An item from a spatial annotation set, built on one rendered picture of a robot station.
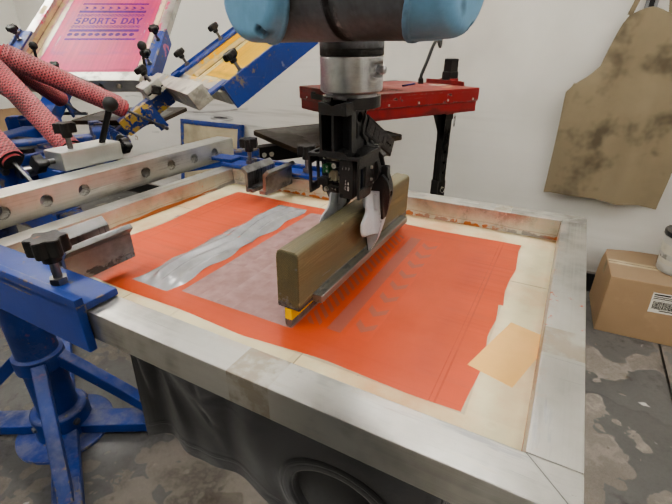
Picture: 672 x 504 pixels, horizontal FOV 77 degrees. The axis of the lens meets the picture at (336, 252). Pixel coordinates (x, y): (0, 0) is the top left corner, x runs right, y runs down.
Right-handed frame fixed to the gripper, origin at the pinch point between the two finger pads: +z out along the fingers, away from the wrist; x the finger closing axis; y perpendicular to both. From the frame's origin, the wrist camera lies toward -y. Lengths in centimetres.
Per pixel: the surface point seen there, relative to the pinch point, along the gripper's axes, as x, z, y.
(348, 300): 3.3, 4.5, 9.6
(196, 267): -20.3, 3.9, 12.8
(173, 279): -20.7, 3.9, 16.9
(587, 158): 36, 31, -191
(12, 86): -89, -17, -5
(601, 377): 59, 104, -118
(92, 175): -52, -4, 5
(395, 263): 5.1, 4.8, -3.1
